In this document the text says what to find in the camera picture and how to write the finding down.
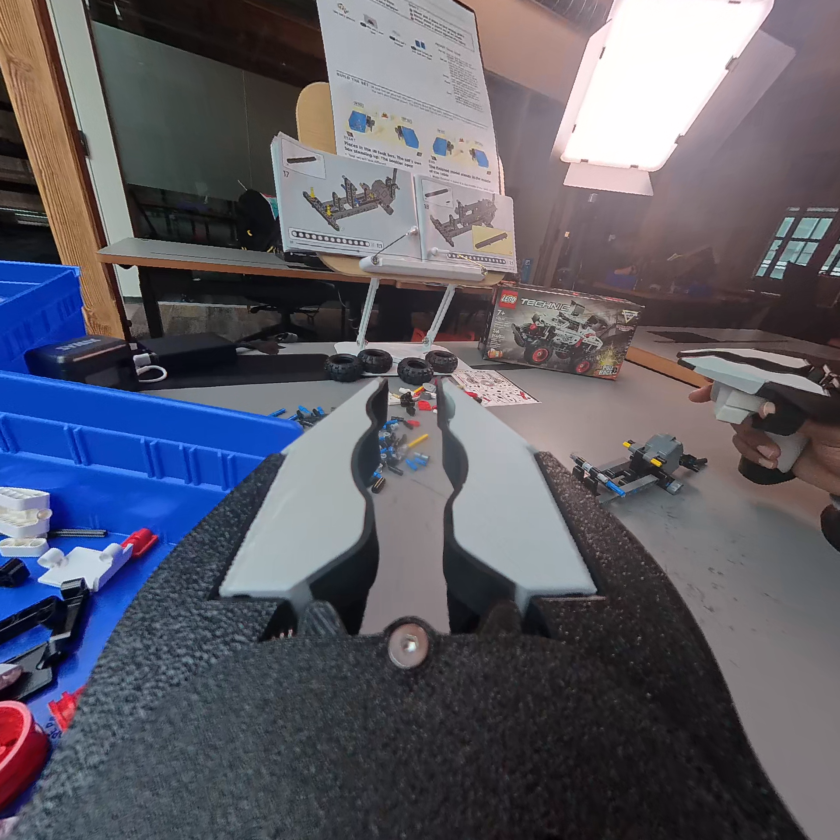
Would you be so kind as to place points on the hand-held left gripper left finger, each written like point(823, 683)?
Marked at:
point(295, 525)

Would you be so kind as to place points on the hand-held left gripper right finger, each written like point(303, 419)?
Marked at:
point(518, 525)

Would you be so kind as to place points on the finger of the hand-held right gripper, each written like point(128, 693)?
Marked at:
point(754, 382)
point(728, 355)

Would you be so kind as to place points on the pile of blue black pins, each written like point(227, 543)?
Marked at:
point(415, 463)

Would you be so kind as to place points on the partly built toy chassis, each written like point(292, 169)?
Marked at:
point(640, 469)

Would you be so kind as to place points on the blue plastic bin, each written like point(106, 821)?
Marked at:
point(131, 472)
point(39, 308)

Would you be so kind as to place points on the grey desk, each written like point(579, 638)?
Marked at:
point(656, 590)

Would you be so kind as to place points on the printed task sheet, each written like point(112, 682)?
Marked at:
point(407, 65)

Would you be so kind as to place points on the person's right hand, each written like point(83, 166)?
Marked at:
point(823, 466)

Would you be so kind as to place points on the yellow toy axle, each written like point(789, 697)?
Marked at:
point(415, 440)

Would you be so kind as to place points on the window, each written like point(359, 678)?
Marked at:
point(797, 236)

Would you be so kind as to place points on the toy sticker sheet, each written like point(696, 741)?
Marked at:
point(495, 387)

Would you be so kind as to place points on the toy set box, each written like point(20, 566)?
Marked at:
point(564, 328)

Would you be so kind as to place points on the white toy panel piece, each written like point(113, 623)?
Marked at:
point(85, 564)

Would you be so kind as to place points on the black office chair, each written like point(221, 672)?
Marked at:
point(289, 305)

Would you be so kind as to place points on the black power bank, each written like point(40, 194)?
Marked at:
point(79, 364)

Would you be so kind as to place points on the heap of assorted toy parts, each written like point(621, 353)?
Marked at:
point(19, 518)

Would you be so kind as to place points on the bright studio light panel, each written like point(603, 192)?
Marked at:
point(656, 79)

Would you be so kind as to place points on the black backpack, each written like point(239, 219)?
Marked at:
point(253, 223)

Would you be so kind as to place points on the open instruction booklet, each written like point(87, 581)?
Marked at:
point(341, 223)

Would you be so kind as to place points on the red toy wheel hub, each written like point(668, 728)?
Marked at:
point(19, 748)

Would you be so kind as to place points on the wooden door frame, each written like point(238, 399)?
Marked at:
point(59, 164)

